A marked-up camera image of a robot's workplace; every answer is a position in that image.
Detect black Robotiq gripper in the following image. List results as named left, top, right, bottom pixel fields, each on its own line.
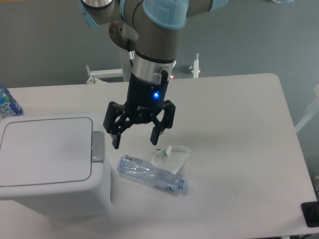
left=103, top=72, right=176, bottom=149

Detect white push-button trash can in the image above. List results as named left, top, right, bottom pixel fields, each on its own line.
left=0, top=113, right=112, bottom=218

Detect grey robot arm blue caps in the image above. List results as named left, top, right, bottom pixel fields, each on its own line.
left=78, top=0, right=226, bottom=148

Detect white plastic wrapper green print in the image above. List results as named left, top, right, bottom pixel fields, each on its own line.
left=151, top=145, right=191, bottom=174

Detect crushed clear plastic bottle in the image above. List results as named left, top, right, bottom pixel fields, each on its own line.
left=117, top=155, right=188, bottom=195

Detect blue labelled water bottle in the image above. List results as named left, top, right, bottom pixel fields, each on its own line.
left=0, top=85, right=24, bottom=119

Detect black device at table edge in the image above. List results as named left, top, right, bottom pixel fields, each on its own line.
left=301, top=201, right=319, bottom=228

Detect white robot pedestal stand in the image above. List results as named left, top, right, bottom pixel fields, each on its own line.
left=86, top=49, right=201, bottom=84

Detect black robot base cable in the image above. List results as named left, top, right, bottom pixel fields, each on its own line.
left=126, top=38, right=137, bottom=68

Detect white table leg frame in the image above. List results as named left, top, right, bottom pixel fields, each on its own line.
left=295, top=85, right=319, bottom=133

